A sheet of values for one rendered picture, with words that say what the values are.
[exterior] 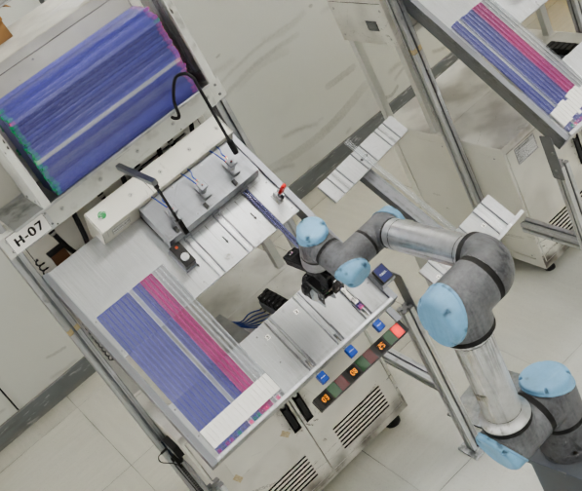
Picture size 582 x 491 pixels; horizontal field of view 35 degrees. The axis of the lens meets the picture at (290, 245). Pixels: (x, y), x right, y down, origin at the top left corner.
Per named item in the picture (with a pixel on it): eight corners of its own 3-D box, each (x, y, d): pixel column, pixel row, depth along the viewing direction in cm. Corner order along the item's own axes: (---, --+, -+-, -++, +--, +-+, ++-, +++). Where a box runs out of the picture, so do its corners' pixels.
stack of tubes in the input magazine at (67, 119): (201, 89, 264) (153, 5, 250) (58, 197, 249) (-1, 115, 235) (180, 84, 274) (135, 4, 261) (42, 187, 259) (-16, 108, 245)
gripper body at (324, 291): (324, 307, 237) (320, 283, 227) (300, 286, 241) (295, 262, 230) (345, 287, 239) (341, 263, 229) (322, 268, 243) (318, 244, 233)
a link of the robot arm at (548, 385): (596, 402, 213) (580, 362, 206) (560, 443, 209) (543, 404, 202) (554, 385, 223) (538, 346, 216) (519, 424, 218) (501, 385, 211)
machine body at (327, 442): (414, 417, 326) (345, 289, 294) (269, 561, 305) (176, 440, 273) (310, 354, 378) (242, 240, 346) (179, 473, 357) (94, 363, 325)
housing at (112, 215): (232, 153, 285) (233, 131, 272) (107, 252, 270) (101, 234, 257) (214, 135, 287) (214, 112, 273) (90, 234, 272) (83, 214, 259)
